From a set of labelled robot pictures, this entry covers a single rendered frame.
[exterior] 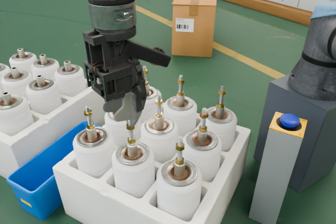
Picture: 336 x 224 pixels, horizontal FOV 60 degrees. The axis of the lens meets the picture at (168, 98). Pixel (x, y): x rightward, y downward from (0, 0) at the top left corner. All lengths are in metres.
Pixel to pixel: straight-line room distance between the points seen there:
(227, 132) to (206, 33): 0.99
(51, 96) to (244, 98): 0.83
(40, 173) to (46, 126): 0.14
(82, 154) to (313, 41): 0.62
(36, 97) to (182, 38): 0.98
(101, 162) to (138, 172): 0.12
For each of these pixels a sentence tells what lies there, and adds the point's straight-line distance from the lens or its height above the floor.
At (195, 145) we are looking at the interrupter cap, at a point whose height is 0.25.
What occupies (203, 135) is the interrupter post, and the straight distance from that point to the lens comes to 0.68.
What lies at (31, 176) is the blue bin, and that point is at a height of 0.07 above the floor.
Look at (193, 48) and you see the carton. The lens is 1.72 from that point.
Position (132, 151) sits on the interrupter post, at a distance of 0.65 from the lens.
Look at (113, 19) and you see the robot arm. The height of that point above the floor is 0.57.
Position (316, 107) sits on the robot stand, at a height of 0.30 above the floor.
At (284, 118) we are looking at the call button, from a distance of 0.69.
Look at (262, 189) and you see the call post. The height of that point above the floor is 0.13.
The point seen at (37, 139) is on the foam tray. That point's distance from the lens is 0.96.
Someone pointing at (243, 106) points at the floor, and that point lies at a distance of 1.31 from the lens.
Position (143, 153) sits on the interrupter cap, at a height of 0.25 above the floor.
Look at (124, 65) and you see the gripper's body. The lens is 0.51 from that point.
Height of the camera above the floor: 0.71
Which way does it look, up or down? 32 degrees down
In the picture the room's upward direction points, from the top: straight up
